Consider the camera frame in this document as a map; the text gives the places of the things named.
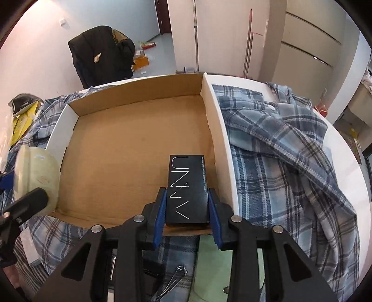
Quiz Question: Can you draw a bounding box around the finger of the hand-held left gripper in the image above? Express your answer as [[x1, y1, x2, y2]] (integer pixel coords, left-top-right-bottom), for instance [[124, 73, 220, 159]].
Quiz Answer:
[[0, 187, 49, 231], [0, 171, 14, 190]]

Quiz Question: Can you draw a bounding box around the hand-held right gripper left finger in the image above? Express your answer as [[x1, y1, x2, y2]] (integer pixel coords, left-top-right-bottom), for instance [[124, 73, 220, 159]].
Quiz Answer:
[[32, 187, 167, 302]]

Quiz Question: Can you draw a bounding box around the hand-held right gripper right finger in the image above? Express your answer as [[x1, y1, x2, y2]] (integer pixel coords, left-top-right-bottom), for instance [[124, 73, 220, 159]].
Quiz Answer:
[[209, 188, 339, 302]]

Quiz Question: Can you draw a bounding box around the black rectangular box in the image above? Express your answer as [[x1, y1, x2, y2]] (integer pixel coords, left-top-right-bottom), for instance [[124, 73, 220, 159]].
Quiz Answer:
[[165, 155, 210, 228]]

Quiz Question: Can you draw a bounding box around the shallow cardboard box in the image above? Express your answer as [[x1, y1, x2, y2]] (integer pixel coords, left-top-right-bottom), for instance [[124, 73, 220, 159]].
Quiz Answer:
[[46, 72, 240, 237]]

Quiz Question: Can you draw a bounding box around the pale green box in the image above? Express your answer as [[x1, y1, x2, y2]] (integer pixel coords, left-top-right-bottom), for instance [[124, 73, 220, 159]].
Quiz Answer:
[[194, 235, 237, 295]]

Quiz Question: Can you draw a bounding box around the white plastic bag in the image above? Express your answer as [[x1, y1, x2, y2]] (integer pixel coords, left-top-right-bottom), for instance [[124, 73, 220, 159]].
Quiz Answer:
[[0, 112, 18, 175]]

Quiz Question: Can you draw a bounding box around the silver metal tool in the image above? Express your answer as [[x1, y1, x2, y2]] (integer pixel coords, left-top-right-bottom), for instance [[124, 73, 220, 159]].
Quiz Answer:
[[157, 265, 188, 302]]

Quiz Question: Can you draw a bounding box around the yellow cardboard box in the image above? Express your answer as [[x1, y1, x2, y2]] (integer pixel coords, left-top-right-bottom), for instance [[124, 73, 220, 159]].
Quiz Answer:
[[11, 104, 40, 146]]

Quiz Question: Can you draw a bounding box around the blue plaid shirt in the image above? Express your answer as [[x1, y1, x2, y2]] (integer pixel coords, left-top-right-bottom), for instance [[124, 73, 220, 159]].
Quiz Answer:
[[6, 81, 361, 291]]

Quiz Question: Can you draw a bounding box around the grey black bag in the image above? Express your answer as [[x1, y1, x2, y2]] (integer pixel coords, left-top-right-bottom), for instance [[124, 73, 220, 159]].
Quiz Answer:
[[8, 93, 45, 113]]

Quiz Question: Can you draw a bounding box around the red paper bag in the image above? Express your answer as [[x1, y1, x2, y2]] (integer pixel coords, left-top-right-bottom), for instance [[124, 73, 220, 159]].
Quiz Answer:
[[315, 99, 329, 118]]

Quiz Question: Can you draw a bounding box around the black jacket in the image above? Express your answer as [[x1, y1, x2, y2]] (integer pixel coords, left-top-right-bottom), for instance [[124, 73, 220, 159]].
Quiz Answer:
[[68, 26, 136, 89]]

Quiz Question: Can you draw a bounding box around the orange cardboard box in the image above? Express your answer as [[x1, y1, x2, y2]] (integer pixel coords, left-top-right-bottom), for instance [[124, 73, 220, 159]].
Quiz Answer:
[[132, 55, 151, 71]]

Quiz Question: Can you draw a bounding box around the red broom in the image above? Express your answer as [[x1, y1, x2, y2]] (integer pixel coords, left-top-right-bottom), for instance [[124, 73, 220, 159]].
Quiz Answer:
[[242, 9, 262, 79]]

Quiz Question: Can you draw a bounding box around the beige refrigerator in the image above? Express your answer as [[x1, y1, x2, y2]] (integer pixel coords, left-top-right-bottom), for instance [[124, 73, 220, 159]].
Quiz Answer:
[[271, 11, 344, 86]]

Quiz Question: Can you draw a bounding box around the dark wooden door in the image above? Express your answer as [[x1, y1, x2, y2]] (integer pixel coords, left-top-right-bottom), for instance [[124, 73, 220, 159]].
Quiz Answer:
[[155, 0, 173, 35]]

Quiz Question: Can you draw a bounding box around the grey mop handle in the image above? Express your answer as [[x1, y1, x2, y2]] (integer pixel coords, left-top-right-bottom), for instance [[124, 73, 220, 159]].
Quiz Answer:
[[193, 0, 200, 73]]

